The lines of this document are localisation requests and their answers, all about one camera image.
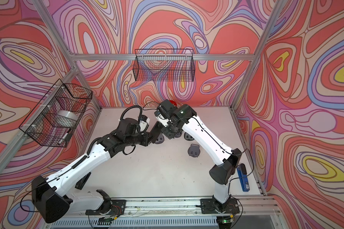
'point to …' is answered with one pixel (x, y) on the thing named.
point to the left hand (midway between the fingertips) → (155, 136)
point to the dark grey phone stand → (188, 137)
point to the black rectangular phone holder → (156, 130)
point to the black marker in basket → (64, 136)
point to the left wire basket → (39, 124)
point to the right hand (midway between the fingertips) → (172, 134)
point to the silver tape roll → (66, 119)
